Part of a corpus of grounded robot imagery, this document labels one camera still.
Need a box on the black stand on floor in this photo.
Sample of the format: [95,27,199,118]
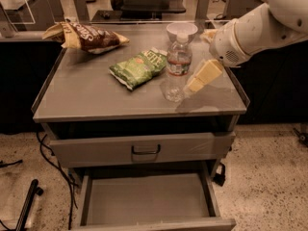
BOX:
[15,179,44,231]

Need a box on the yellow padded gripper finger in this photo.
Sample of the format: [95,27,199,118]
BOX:
[200,29,218,43]
[183,59,223,95]

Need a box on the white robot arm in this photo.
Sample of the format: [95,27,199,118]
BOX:
[183,0,308,96]

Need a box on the green chip bag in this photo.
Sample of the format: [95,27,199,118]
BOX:
[110,48,167,90]

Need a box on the grey upper drawer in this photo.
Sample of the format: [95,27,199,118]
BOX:
[50,132,235,168]

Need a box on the black floor cable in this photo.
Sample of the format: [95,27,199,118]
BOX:
[36,131,79,231]

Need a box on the black plug by cabinet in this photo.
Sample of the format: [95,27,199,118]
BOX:
[213,163,225,187]

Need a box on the black drawer handle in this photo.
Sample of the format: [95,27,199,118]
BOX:
[131,144,161,156]

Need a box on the brown chip bag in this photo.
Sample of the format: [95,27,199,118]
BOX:
[42,22,129,54]

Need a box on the white bowl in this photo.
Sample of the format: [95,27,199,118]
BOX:
[167,22,198,42]

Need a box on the clear plastic water bottle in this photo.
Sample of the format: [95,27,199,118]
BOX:
[164,32,193,102]

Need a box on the grey open lower drawer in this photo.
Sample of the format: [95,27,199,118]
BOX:
[73,161,236,231]

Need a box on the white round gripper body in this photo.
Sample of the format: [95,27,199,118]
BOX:
[209,19,250,67]

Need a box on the grey drawer cabinet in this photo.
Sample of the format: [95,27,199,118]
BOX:
[31,22,250,231]

